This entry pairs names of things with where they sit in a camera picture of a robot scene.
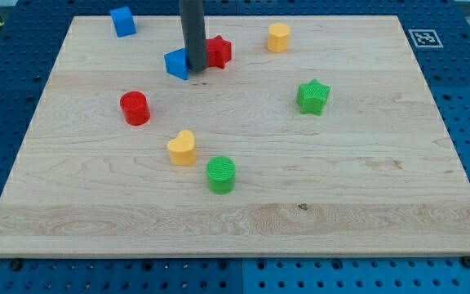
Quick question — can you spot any red star block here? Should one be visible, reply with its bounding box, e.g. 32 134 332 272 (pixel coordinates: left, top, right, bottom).
206 35 232 69

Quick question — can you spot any green cylinder block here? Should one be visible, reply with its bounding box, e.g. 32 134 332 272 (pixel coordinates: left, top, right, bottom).
206 156 236 194

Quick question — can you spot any green star block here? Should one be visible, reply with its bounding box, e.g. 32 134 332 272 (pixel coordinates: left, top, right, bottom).
296 78 330 116

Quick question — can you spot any red cylinder block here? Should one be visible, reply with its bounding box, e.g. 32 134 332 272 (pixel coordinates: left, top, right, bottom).
119 91 150 126

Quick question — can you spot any blue cube block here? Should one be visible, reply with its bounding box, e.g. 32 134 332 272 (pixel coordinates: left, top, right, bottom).
109 7 136 38

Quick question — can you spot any wooden board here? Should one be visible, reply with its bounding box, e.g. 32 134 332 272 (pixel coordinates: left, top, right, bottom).
0 16 470 259

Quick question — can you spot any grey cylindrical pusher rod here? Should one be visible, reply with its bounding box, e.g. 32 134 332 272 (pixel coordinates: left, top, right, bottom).
179 0 208 72

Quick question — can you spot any yellow hexagon block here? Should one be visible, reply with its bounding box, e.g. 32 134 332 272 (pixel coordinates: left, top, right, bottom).
267 22 290 53

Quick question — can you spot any yellow heart block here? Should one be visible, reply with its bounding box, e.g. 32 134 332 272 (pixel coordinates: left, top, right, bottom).
166 130 197 166

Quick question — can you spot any blue triangle block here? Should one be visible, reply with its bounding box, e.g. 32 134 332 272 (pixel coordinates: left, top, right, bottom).
164 48 188 80

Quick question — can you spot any white fiducial marker tag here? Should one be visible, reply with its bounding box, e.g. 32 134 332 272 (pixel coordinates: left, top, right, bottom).
409 29 443 48

